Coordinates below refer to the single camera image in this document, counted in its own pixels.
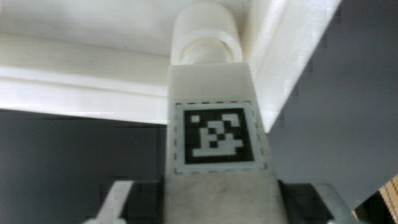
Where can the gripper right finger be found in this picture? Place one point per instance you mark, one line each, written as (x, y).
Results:
(313, 204)

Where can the white square tabletop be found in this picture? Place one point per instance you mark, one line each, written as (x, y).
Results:
(89, 49)

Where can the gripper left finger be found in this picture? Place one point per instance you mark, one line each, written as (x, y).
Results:
(130, 206)

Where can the white table leg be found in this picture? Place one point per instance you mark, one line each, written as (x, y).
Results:
(220, 182)

